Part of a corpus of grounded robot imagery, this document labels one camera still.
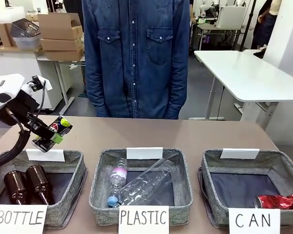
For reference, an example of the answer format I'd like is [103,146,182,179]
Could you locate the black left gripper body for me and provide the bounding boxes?
[4,91,55,140]

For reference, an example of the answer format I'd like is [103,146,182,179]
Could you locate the crushed black Pepsi can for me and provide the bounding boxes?
[31,115,74,154]

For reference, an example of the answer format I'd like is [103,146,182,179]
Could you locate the brown glass beer bottle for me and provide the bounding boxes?
[25,165,56,206]
[3,170,30,206]

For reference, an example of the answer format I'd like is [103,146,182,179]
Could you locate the pink label plastic bottle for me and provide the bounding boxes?
[106,157,128,208]

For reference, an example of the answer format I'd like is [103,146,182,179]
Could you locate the person's right denim forearm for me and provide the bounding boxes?
[84,55,108,117]

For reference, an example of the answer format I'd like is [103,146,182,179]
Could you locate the person's left denim forearm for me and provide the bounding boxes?
[166,55,190,120]

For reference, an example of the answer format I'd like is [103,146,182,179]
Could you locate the grey fabric bottle basket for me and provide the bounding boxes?
[0,149,86,229]

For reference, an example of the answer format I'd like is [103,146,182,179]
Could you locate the black perforated plastic basket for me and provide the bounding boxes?
[10,18,41,38]

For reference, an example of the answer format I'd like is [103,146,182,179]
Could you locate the grey fabric plastic basket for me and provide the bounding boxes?
[88,147,194,227]

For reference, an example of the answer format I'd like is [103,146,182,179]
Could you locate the grey fabric can basket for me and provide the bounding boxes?
[197,149,293,229]

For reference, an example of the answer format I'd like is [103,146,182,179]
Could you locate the white CAN label card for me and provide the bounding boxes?
[219,147,260,160]
[228,207,281,234]

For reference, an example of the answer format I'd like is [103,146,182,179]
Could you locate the crushed red can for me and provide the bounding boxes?
[254,193,293,211]

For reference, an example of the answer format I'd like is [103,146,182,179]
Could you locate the white BOTTLE label card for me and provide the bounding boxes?
[0,204,49,234]
[26,148,66,162]

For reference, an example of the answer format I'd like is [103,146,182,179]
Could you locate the white drawer cabinet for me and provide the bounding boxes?
[38,60,64,110]

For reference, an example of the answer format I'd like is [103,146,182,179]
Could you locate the white desk with metal legs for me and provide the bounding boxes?
[36,55,86,116]

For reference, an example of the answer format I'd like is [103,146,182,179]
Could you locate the flat cardboard box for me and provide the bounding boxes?
[40,38,84,52]
[44,48,85,61]

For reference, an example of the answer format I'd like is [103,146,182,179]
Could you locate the clear plastic storage bin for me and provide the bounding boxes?
[13,35,42,51]

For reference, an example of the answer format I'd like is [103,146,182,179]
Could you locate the small cardboard box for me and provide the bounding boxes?
[0,22,18,47]

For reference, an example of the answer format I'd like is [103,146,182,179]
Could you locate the large open cardboard box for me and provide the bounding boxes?
[37,13,84,41]

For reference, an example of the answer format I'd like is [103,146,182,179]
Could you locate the white PLASTIC label card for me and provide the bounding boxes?
[117,205,170,234]
[126,147,164,160]

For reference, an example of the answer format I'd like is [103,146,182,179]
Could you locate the white foam block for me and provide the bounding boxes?
[3,5,25,24]

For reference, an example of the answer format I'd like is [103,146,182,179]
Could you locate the large clear plastic bottle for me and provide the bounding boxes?
[116,158,175,207]

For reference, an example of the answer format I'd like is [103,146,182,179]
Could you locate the person in denim clothes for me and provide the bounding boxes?
[81,0,191,120]

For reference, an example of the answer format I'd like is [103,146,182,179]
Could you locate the grey background workbench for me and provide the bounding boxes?
[196,22,248,52]

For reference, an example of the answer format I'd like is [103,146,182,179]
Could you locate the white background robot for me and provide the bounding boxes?
[194,0,220,25]

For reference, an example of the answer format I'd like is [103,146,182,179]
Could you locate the large white table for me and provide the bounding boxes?
[193,49,293,132]

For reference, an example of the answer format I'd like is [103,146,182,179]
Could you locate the white equipment box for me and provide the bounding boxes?
[217,5,247,30]

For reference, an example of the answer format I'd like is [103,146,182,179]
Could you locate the black tripod pole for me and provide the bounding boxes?
[238,0,257,52]

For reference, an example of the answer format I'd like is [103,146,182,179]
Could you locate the background person dark clothes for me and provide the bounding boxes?
[253,0,280,50]

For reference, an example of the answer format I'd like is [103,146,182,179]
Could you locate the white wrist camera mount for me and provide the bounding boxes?
[20,79,53,98]

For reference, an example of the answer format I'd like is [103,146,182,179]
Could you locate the thin black camera cable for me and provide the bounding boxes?
[35,79,47,117]

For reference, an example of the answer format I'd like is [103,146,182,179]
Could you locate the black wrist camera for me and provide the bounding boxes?
[31,75,45,93]

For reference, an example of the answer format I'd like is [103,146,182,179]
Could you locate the thick black cable bundle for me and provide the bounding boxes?
[0,107,33,171]

